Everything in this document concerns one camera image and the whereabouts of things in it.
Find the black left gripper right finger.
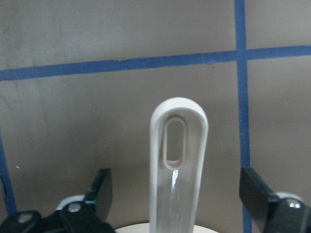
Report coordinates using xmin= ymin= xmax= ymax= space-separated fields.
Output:
xmin=239 ymin=167 xmax=280 ymax=222

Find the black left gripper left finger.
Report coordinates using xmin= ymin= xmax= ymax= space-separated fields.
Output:
xmin=84 ymin=168 xmax=113 ymax=222

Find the beige plastic dustpan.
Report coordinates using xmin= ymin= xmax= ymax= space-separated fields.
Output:
xmin=115 ymin=97 xmax=208 ymax=233

